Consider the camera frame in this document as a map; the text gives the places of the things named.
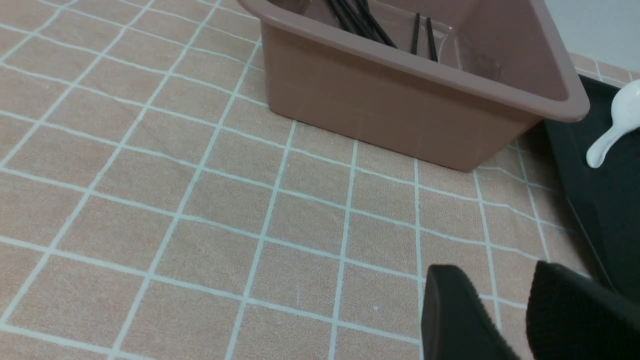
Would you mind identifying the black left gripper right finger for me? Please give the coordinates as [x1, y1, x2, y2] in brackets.
[526, 260, 640, 360]

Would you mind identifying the dark green tray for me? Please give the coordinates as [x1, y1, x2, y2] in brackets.
[544, 75, 640, 302]

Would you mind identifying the brown plastic bin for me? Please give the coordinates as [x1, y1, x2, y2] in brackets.
[240, 0, 590, 173]

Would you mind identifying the white ceramic spoon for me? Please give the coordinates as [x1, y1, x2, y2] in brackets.
[586, 79, 640, 169]

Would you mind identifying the black chopstick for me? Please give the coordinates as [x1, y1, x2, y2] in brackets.
[370, 12, 398, 49]
[425, 17, 439, 63]
[410, 13, 421, 55]
[337, 0, 375, 40]
[354, 0, 384, 44]
[326, 0, 355, 34]

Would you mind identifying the orange grid tablecloth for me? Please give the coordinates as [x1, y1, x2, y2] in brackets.
[0, 0, 640, 360]

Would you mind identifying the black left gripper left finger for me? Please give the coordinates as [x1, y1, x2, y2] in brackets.
[421, 264, 519, 360]

